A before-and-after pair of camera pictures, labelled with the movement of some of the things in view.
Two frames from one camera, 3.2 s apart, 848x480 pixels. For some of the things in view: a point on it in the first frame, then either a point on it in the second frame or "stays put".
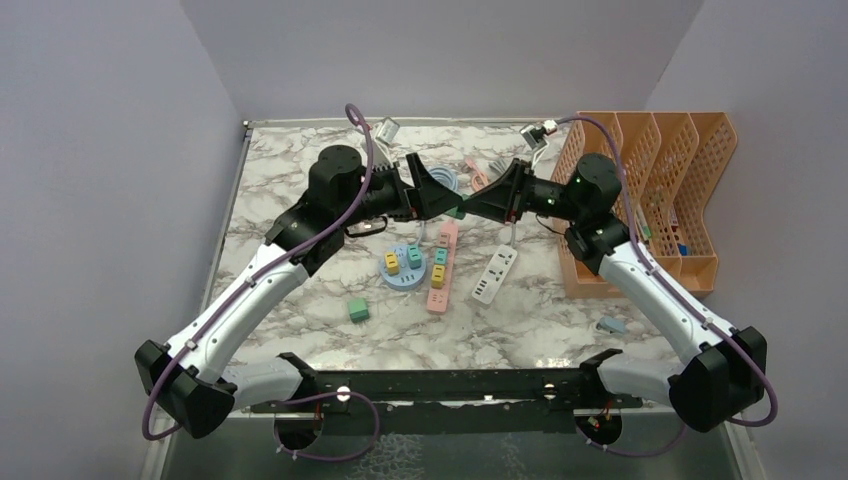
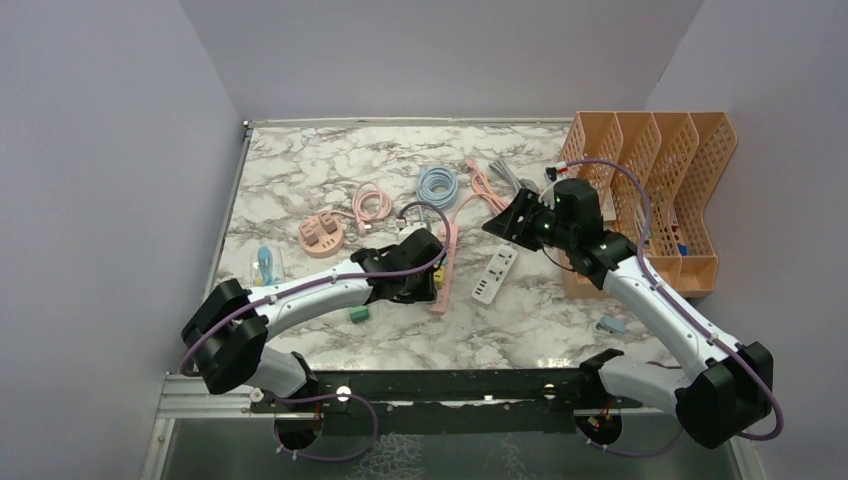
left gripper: x=425 y=200 → x=425 y=294
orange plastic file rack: x=667 y=162 stays put
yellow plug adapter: x=438 y=276 stays put
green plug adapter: x=358 y=310 stays put
